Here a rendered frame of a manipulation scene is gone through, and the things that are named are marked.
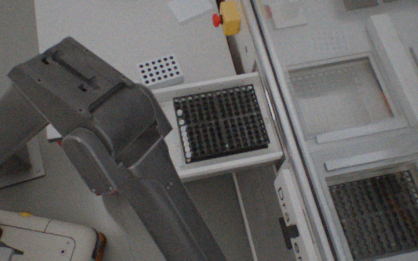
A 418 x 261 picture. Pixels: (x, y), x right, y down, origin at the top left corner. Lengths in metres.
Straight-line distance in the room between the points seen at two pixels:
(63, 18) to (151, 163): 1.10
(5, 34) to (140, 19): 1.18
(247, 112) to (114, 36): 0.53
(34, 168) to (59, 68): 1.68
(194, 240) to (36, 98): 0.22
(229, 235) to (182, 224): 1.47
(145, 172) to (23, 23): 2.14
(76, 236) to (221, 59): 0.84
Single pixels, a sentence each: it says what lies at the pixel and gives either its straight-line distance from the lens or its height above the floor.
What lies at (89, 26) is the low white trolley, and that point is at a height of 0.76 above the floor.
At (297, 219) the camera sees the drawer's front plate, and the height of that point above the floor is 0.93.
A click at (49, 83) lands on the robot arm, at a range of 0.44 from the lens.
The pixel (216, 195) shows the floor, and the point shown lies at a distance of 1.99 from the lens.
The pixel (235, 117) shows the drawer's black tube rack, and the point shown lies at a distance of 1.13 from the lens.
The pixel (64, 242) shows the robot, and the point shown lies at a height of 0.28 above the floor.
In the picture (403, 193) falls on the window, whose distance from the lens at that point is 0.67.
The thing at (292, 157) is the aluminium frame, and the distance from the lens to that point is 1.02.
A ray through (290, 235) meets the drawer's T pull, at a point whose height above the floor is 0.91.
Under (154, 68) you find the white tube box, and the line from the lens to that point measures 1.33.
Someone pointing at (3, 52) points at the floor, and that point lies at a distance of 2.47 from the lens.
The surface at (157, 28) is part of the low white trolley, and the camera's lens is 1.45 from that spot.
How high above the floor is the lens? 1.92
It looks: 66 degrees down
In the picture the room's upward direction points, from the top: 7 degrees clockwise
